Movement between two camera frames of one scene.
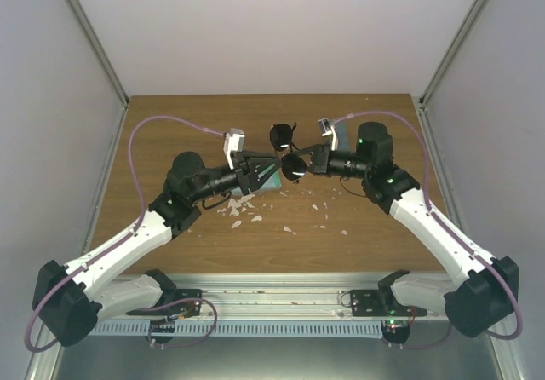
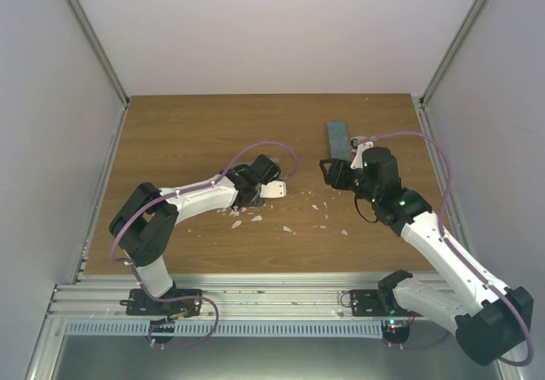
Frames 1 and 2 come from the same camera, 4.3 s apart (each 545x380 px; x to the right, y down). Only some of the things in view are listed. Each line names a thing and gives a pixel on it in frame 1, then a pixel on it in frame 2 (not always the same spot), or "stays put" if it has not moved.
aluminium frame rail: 276,297 stays put
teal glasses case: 342,134 stays put
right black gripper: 319,158 → 335,178
